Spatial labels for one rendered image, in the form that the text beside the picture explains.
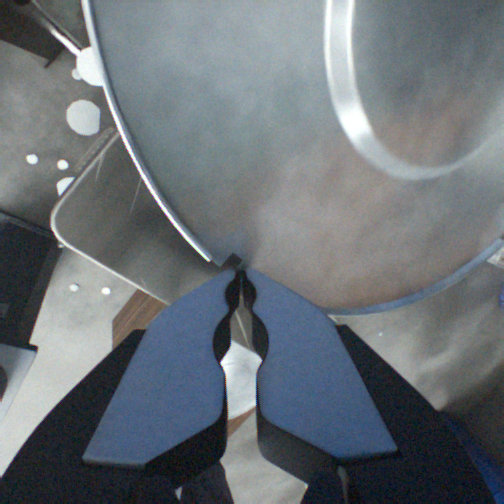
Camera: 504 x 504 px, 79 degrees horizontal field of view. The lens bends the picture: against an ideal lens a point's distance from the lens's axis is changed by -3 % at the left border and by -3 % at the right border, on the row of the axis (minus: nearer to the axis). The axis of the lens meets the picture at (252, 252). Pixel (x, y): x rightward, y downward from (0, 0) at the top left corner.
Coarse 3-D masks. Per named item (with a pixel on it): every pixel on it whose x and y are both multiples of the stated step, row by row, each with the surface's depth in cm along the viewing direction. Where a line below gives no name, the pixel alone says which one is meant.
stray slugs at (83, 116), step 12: (84, 60) 19; (84, 72) 20; (96, 72) 20; (96, 84) 20; (72, 108) 20; (84, 108) 21; (96, 108) 21; (72, 120) 21; (84, 120) 21; (96, 120) 21; (84, 132) 21; (96, 132) 22; (60, 192) 22
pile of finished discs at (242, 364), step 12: (240, 348) 75; (228, 360) 75; (240, 360) 77; (252, 360) 78; (228, 372) 76; (240, 372) 78; (252, 372) 80; (228, 384) 78; (240, 384) 80; (252, 384) 82; (228, 396) 80; (240, 396) 83; (252, 396) 84; (228, 408) 83; (240, 408) 85
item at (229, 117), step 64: (128, 0) 9; (192, 0) 9; (256, 0) 10; (320, 0) 11; (384, 0) 11; (448, 0) 12; (128, 64) 10; (192, 64) 10; (256, 64) 11; (320, 64) 12; (384, 64) 12; (448, 64) 13; (128, 128) 10; (192, 128) 11; (256, 128) 12; (320, 128) 13; (384, 128) 13; (448, 128) 14; (192, 192) 12; (256, 192) 13; (320, 192) 14; (384, 192) 15; (448, 192) 17; (320, 256) 16; (384, 256) 18; (448, 256) 20
